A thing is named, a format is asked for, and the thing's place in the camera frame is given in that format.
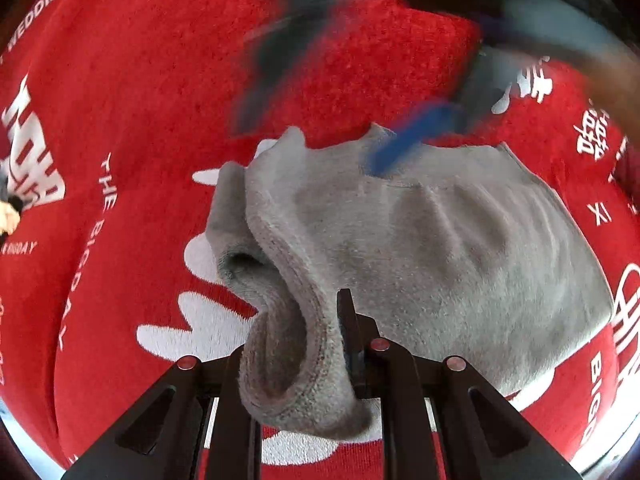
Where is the grey fleece garment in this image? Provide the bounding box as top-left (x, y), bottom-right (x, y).
top-left (206, 125), bottom-right (614, 439)

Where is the pile of light clothes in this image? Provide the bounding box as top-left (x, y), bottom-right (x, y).
top-left (0, 159), bottom-right (23, 243)

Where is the red printed blanket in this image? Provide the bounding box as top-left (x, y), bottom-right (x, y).
top-left (1, 0), bottom-right (639, 470)

